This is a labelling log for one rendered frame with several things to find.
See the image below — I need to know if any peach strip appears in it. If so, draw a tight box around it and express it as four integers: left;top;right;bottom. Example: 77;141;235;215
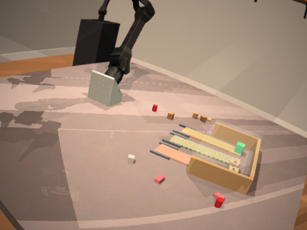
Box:
155;144;191;166

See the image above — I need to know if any yellow flat strip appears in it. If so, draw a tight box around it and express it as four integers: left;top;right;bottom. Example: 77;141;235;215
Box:
182;127;205;141

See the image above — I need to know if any red cylinder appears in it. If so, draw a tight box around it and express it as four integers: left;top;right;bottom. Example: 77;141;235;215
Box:
215;197;224;208
152;105;158;112

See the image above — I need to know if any small red block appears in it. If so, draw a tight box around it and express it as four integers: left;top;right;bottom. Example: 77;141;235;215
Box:
213;192;226;199
154;174;165;184

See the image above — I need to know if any orange strip with teal polka dots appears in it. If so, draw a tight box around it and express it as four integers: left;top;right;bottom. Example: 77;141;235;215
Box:
170;135;199;151

